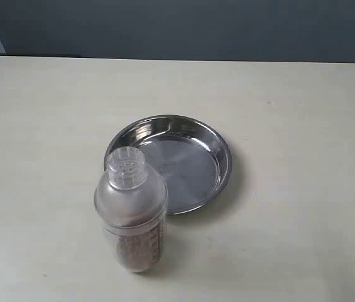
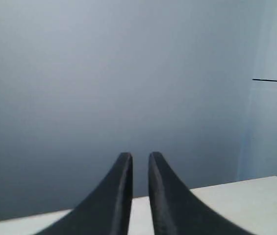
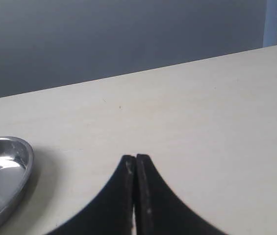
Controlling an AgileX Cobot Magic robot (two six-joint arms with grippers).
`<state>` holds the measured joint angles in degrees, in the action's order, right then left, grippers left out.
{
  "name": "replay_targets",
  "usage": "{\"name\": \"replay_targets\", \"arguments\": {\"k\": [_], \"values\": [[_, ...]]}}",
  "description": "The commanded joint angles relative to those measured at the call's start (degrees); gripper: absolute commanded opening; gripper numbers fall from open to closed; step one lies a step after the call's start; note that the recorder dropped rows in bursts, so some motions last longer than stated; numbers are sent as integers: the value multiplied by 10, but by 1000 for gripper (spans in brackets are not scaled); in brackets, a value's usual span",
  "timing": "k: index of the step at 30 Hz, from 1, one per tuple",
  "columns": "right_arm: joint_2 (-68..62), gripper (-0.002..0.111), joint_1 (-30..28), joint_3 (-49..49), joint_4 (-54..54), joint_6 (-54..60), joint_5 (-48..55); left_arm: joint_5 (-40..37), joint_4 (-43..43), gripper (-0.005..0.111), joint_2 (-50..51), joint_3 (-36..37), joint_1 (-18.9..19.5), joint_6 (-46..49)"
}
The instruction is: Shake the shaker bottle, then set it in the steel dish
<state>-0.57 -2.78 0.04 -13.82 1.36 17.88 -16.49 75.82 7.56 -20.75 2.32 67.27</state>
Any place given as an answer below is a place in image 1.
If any clear plastic shaker bottle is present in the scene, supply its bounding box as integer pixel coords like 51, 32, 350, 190
94, 147, 168, 273

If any round stainless steel plate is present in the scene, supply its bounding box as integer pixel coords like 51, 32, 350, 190
106, 115, 232, 215

